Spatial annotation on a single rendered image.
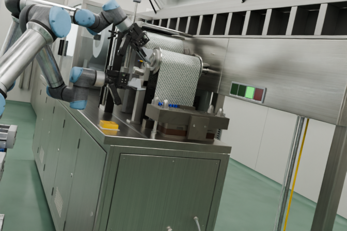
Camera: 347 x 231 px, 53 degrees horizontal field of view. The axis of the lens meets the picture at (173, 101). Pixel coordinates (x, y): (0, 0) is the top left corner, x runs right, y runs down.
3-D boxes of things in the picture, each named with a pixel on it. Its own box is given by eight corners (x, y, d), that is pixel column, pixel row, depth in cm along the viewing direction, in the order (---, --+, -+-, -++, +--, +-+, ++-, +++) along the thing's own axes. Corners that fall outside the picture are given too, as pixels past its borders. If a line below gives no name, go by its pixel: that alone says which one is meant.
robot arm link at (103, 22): (78, 20, 166) (97, 7, 164) (88, 24, 177) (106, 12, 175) (87, 34, 165) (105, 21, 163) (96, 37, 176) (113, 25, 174)
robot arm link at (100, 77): (95, 86, 162) (91, 84, 169) (105, 87, 164) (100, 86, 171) (97, 70, 162) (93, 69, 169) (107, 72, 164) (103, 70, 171)
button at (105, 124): (98, 125, 164) (99, 119, 163) (113, 126, 167) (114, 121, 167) (103, 128, 157) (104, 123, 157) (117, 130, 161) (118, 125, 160)
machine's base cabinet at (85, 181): (29, 157, 376) (42, 78, 369) (88, 160, 406) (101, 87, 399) (74, 333, 154) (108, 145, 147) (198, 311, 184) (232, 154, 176)
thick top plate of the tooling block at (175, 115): (144, 115, 176) (146, 103, 175) (210, 122, 194) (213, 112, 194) (157, 121, 162) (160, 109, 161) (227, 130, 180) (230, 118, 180)
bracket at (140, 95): (125, 120, 189) (136, 65, 186) (136, 122, 192) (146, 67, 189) (128, 122, 185) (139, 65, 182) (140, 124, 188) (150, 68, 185)
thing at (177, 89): (152, 105, 181) (159, 70, 180) (191, 111, 192) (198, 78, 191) (152, 105, 181) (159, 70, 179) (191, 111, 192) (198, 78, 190)
